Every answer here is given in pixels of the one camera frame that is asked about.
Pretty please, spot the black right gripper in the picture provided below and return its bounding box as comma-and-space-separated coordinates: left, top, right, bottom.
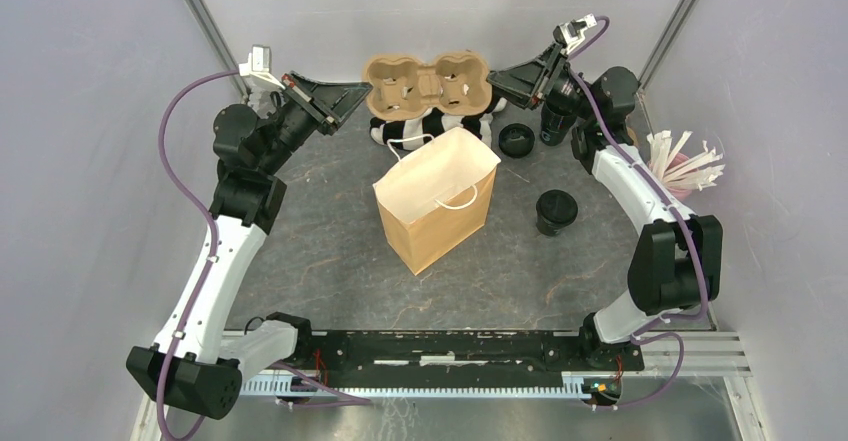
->
485, 41, 597, 123

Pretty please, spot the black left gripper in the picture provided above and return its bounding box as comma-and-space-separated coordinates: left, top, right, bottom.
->
259, 70, 373, 175

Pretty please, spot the brown cardboard cup carrier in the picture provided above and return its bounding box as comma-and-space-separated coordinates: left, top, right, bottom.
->
362, 50, 493, 121

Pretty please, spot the black plastic cup lid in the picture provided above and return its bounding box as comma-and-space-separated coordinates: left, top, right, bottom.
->
536, 189, 578, 225

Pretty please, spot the brown paper bag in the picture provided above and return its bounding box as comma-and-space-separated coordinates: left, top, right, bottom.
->
373, 127, 501, 275

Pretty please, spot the black paper coffee cup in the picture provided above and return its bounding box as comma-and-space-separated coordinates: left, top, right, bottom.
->
536, 211, 576, 237

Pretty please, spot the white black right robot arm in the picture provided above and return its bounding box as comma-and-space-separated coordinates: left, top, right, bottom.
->
487, 43, 723, 369

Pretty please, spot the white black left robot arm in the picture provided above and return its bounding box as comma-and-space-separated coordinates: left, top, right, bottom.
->
126, 72, 370, 420

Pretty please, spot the stack of black cups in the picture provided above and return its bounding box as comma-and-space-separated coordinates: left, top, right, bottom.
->
539, 103, 577, 146

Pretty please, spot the stack of black lids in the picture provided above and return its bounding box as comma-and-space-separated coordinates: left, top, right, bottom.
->
498, 123, 535, 159

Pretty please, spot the black white striped towel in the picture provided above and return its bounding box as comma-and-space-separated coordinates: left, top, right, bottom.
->
369, 96, 508, 152

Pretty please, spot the white wrapped straws bundle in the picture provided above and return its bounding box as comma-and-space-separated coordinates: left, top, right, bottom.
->
647, 130, 725, 193

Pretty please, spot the pink straw holder cup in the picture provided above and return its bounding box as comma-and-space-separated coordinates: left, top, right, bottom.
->
663, 176, 696, 202

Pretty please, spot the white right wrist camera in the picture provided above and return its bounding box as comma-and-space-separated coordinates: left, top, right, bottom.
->
552, 14, 597, 56

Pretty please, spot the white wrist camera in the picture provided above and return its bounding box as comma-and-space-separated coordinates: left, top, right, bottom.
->
552, 14, 597, 56
238, 44, 286, 92

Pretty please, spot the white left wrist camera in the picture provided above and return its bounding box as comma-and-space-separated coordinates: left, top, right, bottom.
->
238, 44, 286, 92

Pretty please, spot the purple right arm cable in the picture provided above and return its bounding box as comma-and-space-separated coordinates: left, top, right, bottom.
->
566, 15, 710, 411

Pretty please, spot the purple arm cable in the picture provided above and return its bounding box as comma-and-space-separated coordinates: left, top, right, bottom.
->
154, 70, 372, 441
566, 15, 710, 411

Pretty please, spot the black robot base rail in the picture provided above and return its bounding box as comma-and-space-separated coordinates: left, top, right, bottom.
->
241, 324, 645, 403

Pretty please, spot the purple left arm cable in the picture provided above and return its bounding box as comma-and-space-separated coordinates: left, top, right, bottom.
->
154, 70, 372, 441

